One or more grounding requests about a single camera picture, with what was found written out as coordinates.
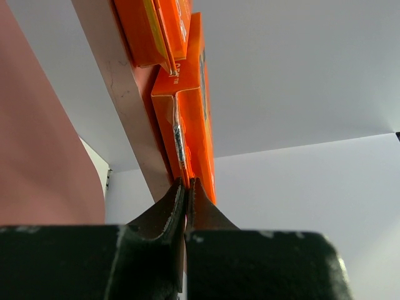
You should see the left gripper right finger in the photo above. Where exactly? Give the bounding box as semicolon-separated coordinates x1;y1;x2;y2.
185;178;353;299

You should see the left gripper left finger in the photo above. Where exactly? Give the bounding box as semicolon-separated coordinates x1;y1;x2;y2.
1;179;185;299

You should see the orange razor box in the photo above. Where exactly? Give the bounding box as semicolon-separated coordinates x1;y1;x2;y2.
114;0;193;75
151;12;216;203

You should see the pink three-tier shelf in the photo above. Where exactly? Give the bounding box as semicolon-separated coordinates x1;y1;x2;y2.
1;1;172;225

